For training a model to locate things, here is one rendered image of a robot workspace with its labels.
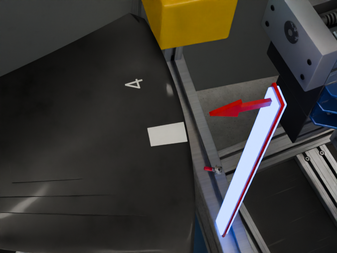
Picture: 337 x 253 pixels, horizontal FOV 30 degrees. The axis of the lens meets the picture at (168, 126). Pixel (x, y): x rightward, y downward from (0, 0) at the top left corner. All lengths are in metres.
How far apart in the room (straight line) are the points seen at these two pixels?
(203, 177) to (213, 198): 0.03
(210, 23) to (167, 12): 0.07
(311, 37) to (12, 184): 0.50
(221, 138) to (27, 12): 0.74
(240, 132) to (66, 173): 1.45
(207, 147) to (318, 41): 0.21
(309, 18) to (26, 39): 0.83
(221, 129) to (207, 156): 1.03
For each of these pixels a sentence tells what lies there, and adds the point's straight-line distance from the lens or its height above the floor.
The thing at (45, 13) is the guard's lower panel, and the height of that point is 0.51.
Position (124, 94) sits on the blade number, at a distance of 0.54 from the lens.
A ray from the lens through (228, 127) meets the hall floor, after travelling 1.94.
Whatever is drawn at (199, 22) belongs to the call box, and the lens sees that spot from 0.81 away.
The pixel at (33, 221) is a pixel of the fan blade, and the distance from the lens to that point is 0.51.
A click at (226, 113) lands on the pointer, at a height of 1.18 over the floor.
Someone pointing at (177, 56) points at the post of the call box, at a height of 0.87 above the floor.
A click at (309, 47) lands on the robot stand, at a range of 0.89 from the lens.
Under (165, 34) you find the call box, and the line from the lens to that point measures 0.81.
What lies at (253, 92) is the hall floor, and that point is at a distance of 2.02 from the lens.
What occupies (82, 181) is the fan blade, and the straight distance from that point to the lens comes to 0.51.
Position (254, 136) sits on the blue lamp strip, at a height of 1.11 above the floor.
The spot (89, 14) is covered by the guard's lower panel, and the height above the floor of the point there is 0.49.
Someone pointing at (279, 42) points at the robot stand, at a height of 0.92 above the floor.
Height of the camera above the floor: 1.65
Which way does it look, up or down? 60 degrees down
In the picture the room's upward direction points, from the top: 9 degrees clockwise
